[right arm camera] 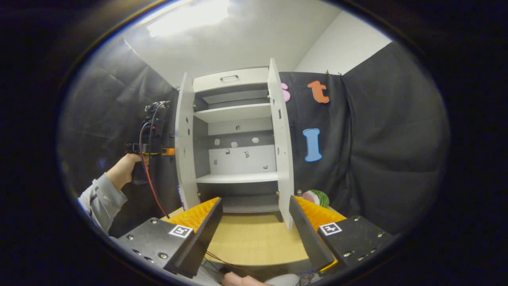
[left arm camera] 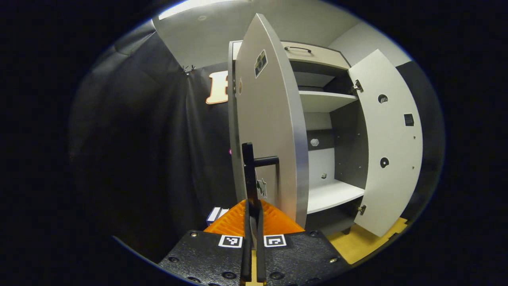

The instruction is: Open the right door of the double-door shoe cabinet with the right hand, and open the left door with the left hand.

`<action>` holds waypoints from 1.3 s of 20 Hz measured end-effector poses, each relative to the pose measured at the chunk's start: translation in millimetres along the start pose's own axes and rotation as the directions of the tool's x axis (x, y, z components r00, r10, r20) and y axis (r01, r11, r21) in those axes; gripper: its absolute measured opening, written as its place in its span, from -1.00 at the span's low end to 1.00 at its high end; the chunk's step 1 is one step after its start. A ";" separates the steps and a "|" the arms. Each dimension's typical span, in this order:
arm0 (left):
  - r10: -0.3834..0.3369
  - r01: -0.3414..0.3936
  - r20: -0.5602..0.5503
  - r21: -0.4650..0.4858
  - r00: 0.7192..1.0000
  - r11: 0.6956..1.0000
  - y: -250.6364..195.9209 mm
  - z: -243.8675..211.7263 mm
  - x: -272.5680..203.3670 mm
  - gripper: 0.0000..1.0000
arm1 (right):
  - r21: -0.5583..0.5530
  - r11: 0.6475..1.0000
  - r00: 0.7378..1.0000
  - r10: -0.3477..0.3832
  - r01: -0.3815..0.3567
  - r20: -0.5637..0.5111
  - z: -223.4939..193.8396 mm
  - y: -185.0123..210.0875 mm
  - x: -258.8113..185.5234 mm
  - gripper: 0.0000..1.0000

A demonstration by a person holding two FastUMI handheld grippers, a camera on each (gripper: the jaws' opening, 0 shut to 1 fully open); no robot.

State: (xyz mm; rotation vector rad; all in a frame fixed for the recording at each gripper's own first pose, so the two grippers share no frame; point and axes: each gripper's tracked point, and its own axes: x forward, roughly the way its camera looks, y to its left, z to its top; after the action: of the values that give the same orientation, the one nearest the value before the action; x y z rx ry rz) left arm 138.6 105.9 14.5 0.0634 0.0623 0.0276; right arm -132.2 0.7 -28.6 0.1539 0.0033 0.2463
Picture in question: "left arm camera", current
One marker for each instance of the black backdrop cloth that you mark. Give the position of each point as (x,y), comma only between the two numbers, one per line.
(139,139)

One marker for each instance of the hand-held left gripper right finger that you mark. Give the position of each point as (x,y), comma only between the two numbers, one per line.
(297,254)

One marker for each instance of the beige cabinet door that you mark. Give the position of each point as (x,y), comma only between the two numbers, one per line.
(274,119)
(389,131)

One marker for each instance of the black cloth clip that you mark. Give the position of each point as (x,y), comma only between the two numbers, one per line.
(189,70)

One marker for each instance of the white and blue book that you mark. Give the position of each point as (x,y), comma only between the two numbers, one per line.
(224,212)

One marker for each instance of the dark blue book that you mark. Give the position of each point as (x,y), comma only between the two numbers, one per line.
(213,215)

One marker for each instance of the beige double-door shoe cabinet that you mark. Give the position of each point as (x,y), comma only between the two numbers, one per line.
(329,101)

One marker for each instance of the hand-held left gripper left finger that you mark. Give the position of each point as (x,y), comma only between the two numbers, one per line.
(210,254)

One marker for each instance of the ceiling light panel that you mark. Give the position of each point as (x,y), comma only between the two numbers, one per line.
(190,7)

